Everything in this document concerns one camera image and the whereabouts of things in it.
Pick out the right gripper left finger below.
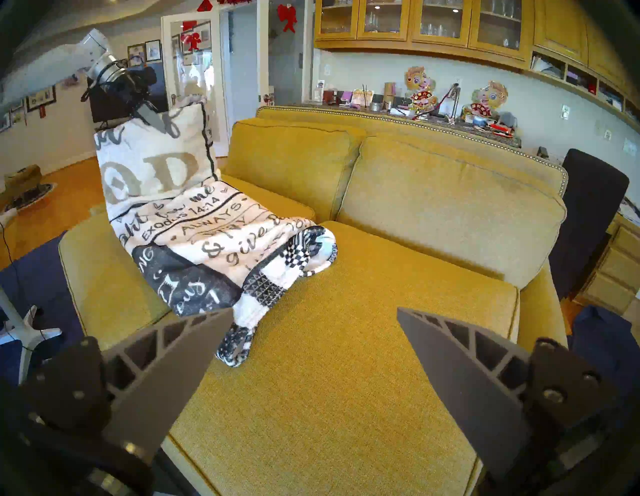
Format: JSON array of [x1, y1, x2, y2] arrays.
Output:
[[19, 307, 235, 463]]

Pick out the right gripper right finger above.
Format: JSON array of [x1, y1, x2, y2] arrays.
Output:
[[397, 307, 618, 483]]

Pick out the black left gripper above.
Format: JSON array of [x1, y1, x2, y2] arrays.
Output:
[[102, 65, 168, 133]]

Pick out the white black scripture blanket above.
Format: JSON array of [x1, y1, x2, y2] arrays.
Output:
[[94, 97, 338, 368]]

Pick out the crumpled dark blue blanket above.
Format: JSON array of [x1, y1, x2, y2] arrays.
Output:
[[570, 305, 640, 391]]

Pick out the white glass panel door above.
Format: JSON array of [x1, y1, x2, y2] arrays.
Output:
[[160, 10, 231, 158], [256, 0, 316, 108]]

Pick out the yellow sofa back cushion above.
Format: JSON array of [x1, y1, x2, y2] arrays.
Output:
[[337, 135, 567, 291], [223, 117, 366, 223]]

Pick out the wooden desk with drawers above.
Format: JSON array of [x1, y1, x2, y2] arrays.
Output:
[[572, 197, 640, 316]]

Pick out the black office chair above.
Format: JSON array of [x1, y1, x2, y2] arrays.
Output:
[[549, 148, 630, 301]]

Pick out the yellow two-seat sofa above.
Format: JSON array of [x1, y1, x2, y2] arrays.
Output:
[[59, 106, 571, 496]]

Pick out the granite kitchen counter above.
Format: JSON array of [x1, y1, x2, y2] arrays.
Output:
[[300, 100, 523, 149]]

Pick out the chrome kitchen faucet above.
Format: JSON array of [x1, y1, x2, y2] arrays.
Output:
[[442, 82, 462, 126]]

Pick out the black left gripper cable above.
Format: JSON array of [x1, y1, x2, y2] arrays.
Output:
[[80, 60, 131, 103]]

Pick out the cartoon child wall decoration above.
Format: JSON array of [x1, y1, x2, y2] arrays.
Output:
[[462, 81, 509, 126], [404, 66, 437, 118]]

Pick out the red counter cable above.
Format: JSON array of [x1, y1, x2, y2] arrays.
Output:
[[417, 86, 458, 121]]

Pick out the wooden wall cabinets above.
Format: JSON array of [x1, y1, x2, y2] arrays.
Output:
[[314, 0, 640, 108]]

